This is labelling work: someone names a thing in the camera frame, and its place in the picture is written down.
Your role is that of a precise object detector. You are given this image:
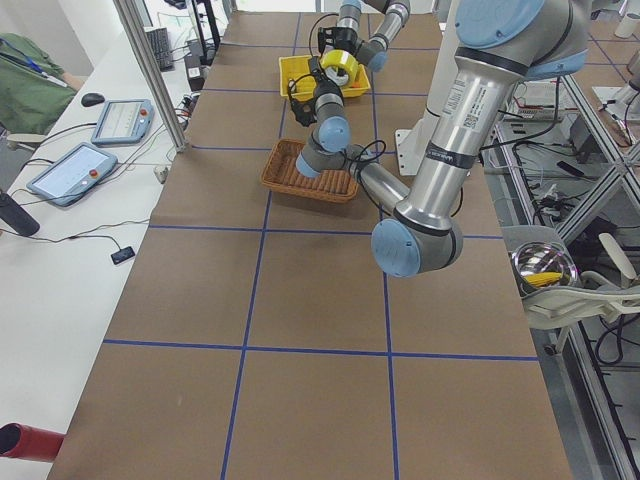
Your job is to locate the black computer mouse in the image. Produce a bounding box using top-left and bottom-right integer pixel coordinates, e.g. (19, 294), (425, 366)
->
(80, 92), (105, 108)

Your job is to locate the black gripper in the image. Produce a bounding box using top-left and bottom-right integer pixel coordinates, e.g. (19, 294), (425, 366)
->
(331, 27), (358, 53)
(308, 56), (330, 91)

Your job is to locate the black cylinder handle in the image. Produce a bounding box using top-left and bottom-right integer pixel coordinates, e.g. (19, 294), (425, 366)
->
(0, 192), (40, 236)

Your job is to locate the brown wicker basket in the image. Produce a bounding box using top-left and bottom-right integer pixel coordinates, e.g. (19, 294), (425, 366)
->
(260, 139), (359, 204)

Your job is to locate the yellow woven plastic basket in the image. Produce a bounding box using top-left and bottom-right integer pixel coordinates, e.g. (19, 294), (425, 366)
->
(278, 54), (371, 101)

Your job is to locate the yellow packing tape roll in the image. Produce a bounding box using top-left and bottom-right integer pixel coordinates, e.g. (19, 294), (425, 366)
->
(320, 49), (359, 88)

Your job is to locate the teach pendant far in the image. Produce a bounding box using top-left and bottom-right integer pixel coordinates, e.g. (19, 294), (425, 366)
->
(91, 99), (154, 146)

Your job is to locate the small black usb device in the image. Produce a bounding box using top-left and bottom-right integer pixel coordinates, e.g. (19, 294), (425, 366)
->
(110, 246), (136, 265)

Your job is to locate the steel bowl with corn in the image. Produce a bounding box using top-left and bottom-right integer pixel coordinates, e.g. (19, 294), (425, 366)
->
(511, 242), (579, 296)

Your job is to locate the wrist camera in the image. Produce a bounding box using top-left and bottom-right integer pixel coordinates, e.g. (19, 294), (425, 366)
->
(290, 98), (317, 127)
(317, 27), (334, 55)

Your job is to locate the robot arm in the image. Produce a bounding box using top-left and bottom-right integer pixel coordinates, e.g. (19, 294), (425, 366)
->
(327, 0), (411, 73)
(296, 1), (592, 277)

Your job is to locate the blue tape line lengthwise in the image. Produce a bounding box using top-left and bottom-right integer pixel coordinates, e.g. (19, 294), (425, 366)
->
(370, 73), (400, 480)

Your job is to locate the aluminium frame post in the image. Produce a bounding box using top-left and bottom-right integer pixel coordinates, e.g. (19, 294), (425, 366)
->
(113, 0), (187, 153)

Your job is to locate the person in green shirt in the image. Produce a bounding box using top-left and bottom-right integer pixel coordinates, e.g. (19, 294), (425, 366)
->
(1, 33), (85, 135)

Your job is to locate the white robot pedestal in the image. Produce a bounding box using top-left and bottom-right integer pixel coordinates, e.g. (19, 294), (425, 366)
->
(395, 11), (459, 176)

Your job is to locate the teach pendant near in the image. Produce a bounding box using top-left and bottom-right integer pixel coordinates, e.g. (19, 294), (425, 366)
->
(27, 143), (117, 207)

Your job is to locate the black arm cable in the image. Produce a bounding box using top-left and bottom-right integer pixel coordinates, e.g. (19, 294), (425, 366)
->
(287, 72), (389, 211)

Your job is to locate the teach pendant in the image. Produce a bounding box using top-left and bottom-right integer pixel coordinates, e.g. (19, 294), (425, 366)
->
(27, 143), (117, 207)
(91, 99), (154, 146)

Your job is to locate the black keyboard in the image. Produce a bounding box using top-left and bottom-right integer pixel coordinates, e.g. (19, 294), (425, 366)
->
(145, 27), (174, 72)

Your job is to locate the red cylinder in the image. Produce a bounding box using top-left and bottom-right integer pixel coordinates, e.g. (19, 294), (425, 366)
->
(1, 423), (65, 463)

